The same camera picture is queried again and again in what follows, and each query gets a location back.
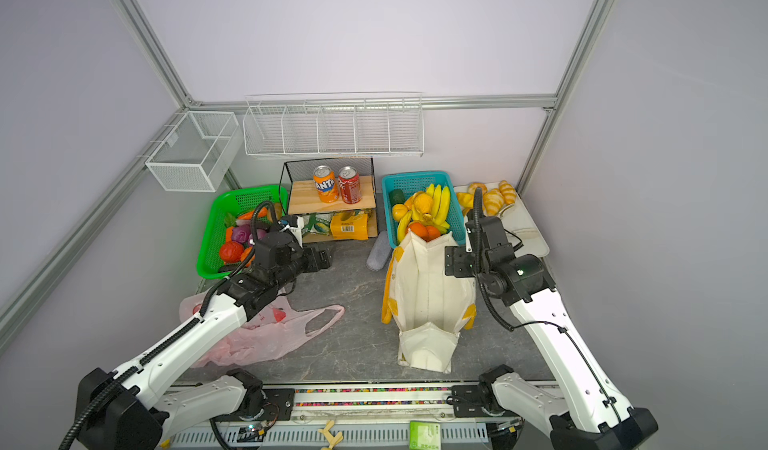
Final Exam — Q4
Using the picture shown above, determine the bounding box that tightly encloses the pink plastic grocery bag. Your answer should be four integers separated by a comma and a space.
192, 296, 345, 368

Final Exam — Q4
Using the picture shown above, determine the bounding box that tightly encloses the red tomato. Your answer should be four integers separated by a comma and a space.
219, 240, 244, 264

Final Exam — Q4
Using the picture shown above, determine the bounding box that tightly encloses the cream canvas tote bag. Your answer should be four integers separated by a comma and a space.
381, 233, 477, 374

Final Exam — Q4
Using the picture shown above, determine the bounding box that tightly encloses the orange Fanta can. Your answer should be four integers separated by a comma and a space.
313, 165, 339, 203

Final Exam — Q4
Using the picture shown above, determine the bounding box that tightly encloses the red cola can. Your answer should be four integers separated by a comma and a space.
338, 166, 362, 205

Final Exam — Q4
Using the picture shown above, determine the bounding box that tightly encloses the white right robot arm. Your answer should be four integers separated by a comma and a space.
445, 211, 659, 449

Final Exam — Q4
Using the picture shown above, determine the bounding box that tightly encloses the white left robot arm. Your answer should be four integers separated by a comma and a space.
59, 232, 331, 449

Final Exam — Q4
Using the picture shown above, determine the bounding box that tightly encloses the white plastic tray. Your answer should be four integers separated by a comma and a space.
453, 181, 551, 259

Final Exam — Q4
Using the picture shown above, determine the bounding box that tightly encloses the green snack packet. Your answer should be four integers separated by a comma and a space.
302, 213, 333, 236

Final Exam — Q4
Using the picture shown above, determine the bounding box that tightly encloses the striped croissant middle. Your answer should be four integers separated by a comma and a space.
483, 189, 506, 216

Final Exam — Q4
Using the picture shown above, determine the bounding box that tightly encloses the striped croissant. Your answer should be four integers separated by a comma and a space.
498, 180, 517, 205
483, 189, 506, 216

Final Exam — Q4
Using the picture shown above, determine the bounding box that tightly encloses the yellow croissant left back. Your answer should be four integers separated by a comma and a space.
456, 192, 474, 209

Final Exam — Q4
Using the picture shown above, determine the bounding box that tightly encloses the yellow banana bunch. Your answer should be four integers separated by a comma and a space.
394, 184, 452, 244

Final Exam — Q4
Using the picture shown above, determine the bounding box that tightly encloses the striped croissant far right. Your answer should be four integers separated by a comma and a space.
498, 180, 517, 205

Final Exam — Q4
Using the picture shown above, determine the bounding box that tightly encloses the carrot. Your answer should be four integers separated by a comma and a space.
237, 207, 269, 220

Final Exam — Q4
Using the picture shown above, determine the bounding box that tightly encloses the round bread roll back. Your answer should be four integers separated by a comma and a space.
467, 182, 487, 196

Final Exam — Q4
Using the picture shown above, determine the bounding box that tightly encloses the yellow snack packet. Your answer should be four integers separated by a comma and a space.
330, 210, 370, 241

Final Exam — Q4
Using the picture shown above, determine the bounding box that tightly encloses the orange fruit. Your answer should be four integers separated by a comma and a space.
408, 222, 429, 241

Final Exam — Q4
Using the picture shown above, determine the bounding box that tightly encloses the teal plastic fruit basket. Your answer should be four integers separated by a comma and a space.
382, 171, 466, 248

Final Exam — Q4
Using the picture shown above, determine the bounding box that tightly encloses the yellow lemon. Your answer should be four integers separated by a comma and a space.
391, 204, 408, 222

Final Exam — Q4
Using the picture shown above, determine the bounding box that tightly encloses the green plastic vegetable basket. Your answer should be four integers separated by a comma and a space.
196, 185, 288, 280

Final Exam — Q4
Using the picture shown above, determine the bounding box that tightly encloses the green avocado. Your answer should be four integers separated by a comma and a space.
388, 189, 406, 206

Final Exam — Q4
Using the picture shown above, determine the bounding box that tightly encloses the small white mesh basket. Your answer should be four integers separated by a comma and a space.
145, 111, 244, 193

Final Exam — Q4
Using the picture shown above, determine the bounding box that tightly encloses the black wire wooden shelf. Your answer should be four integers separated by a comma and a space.
280, 157, 378, 243

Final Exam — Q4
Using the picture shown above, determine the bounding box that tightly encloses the long white wire basket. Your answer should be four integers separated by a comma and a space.
242, 92, 425, 157

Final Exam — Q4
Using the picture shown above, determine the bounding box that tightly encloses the green card on rail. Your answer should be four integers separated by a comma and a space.
409, 421, 442, 450

